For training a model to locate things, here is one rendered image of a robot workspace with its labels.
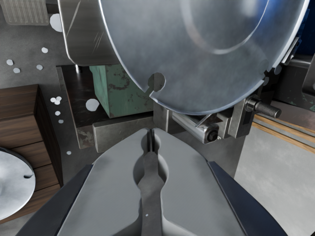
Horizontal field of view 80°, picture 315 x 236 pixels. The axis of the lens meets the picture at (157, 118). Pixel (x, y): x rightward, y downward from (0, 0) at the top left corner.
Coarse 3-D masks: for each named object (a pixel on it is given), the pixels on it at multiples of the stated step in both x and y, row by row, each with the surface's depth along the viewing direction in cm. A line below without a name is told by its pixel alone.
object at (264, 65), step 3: (264, 60) 28; (267, 60) 28; (261, 63) 28; (264, 63) 28; (267, 63) 29; (261, 66) 28; (264, 66) 29; (267, 66) 29; (258, 69) 28; (261, 69) 28; (264, 69) 29; (261, 72) 29
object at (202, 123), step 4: (208, 116) 27; (212, 116) 27; (216, 116) 27; (204, 120) 27; (208, 120) 27; (212, 120) 27; (216, 120) 28; (220, 120) 28; (196, 124) 27; (200, 124) 27; (204, 124) 27; (208, 124) 27
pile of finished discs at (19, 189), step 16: (0, 160) 56; (16, 160) 58; (0, 176) 58; (16, 176) 60; (32, 176) 62; (0, 192) 59; (16, 192) 62; (32, 192) 64; (0, 208) 62; (16, 208) 64
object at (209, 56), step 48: (144, 0) 17; (192, 0) 19; (240, 0) 21; (288, 0) 25; (144, 48) 19; (192, 48) 22; (240, 48) 25; (288, 48) 28; (192, 96) 24; (240, 96) 29
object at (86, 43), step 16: (64, 0) 15; (80, 0) 15; (96, 0) 16; (64, 16) 15; (80, 16) 16; (96, 16) 16; (64, 32) 16; (80, 32) 16; (96, 32) 17; (80, 48) 17; (96, 48) 17; (112, 48) 18; (80, 64) 17; (96, 64) 18; (112, 64) 18
